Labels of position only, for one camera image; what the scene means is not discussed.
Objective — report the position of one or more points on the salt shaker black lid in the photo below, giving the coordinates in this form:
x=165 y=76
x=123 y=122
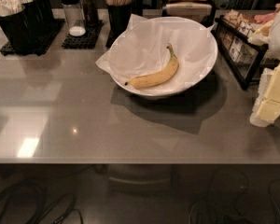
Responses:
x=74 y=17

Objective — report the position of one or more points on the white bowl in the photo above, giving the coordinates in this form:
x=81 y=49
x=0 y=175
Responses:
x=165 y=90

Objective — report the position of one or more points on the black rubber mat left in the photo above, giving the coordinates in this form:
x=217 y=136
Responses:
x=43 y=38

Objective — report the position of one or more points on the black cutlery holder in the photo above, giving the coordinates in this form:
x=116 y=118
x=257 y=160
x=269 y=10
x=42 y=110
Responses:
x=42 y=6
x=23 y=28

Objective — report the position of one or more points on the yellow banana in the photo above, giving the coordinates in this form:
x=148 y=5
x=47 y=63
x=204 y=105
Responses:
x=154 y=79

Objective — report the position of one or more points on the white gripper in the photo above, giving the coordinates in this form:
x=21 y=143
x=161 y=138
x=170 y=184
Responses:
x=265 y=113

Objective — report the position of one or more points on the black rubber mat middle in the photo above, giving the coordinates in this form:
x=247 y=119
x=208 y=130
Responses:
x=87 y=41

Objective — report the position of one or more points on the black stir stick holder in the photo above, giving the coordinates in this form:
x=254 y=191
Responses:
x=119 y=16

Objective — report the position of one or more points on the white paper liner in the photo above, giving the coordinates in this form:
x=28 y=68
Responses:
x=140 y=50

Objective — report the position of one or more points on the black rubber mat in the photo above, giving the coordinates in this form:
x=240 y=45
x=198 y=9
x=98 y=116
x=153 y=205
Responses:
x=43 y=38
x=87 y=41

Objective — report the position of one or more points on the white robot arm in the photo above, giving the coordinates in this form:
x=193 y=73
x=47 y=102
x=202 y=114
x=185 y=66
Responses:
x=269 y=33

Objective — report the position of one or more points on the black wire condiment rack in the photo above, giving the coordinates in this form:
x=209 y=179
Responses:
x=245 y=60

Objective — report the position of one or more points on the pepper shaker black lid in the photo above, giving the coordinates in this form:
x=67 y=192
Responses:
x=90 y=12

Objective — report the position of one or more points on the black cutlery holder front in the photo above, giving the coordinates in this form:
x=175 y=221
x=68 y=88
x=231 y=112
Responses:
x=23 y=28

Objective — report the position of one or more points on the black cutlery holder back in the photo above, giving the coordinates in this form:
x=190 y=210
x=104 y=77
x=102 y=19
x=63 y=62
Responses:
x=42 y=6

